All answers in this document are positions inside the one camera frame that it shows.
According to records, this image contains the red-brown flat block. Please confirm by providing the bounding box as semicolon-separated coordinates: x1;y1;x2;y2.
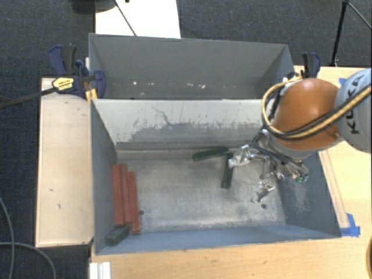
127;171;142;234
120;163;132;225
111;164;124;227

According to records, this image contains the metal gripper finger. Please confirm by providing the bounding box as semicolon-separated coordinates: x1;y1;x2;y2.
250;180;276;205
228;144;257;169

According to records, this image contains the pale wood board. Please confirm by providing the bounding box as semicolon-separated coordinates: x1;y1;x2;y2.
34;77;95;248

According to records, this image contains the dark green flat block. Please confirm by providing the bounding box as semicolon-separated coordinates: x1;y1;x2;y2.
192;146;230;163
221;152;235;189
105;224;132;246

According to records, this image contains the grey metal bin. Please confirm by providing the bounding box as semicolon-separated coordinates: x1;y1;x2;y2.
88;33;342;256

